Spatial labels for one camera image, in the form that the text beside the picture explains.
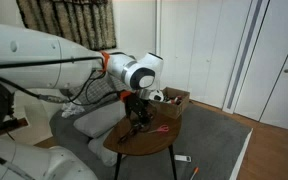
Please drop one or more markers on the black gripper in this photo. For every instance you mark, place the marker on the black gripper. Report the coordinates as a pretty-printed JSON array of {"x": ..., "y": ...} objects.
[{"x": 138, "y": 106}]

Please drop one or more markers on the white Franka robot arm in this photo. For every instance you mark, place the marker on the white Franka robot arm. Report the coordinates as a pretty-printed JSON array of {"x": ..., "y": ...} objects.
[{"x": 34, "y": 53}]

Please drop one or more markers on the round wooden side table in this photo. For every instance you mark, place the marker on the round wooden side table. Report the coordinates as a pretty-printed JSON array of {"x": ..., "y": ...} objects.
[{"x": 150, "y": 141}]

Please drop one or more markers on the white black round object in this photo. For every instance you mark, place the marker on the white black round object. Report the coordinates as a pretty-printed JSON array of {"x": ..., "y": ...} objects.
[{"x": 157, "y": 96}]

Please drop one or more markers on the brown cardboard box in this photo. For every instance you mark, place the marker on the brown cardboard box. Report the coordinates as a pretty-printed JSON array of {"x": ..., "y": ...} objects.
[{"x": 175, "y": 108}]

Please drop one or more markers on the grey pillow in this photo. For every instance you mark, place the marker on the grey pillow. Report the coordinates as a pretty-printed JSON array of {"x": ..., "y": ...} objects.
[{"x": 99, "y": 120}]

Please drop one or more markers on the white pillow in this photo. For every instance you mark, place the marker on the white pillow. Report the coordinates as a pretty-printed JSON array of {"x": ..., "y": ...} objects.
[{"x": 100, "y": 150}]

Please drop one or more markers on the checked grey cushion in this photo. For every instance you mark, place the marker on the checked grey cushion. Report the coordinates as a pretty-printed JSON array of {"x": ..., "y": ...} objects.
[{"x": 100, "y": 88}]

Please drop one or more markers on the white remote control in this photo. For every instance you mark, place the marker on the white remote control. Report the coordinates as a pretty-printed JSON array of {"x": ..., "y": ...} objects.
[{"x": 183, "y": 158}]

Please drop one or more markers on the crumpled white cloth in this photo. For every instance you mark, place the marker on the crumpled white cloth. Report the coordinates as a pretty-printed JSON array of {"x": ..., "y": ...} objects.
[{"x": 71, "y": 109}]

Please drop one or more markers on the grey floor rug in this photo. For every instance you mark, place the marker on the grey floor rug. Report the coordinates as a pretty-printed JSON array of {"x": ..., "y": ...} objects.
[{"x": 210, "y": 140}]

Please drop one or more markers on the white low cabinet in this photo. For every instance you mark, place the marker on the white low cabinet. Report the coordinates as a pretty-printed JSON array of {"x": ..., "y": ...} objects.
[{"x": 40, "y": 120}]

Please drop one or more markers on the round closet door knob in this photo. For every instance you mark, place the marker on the round closet door knob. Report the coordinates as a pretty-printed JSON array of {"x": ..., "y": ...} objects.
[{"x": 286, "y": 70}]

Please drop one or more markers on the shaggy brown wall hanging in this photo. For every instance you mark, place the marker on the shaggy brown wall hanging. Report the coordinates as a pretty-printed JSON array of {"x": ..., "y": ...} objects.
[{"x": 77, "y": 23}]

